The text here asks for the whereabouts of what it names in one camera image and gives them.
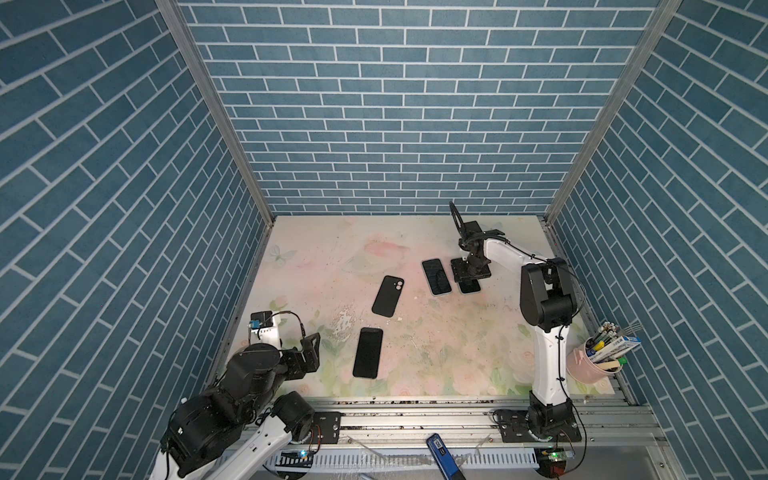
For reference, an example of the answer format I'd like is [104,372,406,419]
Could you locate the blue phone black screen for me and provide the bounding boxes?
[422,258,452,296]

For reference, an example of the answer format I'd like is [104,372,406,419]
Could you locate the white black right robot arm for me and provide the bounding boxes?
[452,210,583,443]

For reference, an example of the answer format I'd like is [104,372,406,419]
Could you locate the purple phone black screen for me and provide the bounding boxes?
[353,327,383,379]

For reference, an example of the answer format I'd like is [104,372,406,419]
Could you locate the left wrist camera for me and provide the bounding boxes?
[248,311,282,349]

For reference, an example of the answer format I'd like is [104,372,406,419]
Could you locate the aluminium corner post right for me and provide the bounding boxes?
[544,0,682,227]

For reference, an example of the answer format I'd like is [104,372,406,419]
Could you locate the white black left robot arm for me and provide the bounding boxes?
[149,333,321,479]

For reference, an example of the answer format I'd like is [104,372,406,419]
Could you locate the aluminium corner post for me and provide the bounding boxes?
[544,0,682,227]
[156,0,274,229]

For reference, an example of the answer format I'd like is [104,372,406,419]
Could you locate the pink cup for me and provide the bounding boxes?
[566,322,642,385]

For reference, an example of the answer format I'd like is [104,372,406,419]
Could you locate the white phone black screen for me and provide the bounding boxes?
[458,279,481,294]

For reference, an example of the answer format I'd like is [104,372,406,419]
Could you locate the aluminium corner post left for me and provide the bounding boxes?
[156,0,274,229]

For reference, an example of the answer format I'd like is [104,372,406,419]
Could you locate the black phone case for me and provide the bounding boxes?
[371,275,405,318]

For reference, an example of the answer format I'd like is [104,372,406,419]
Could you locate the blue handheld device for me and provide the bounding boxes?
[426,433,465,480]

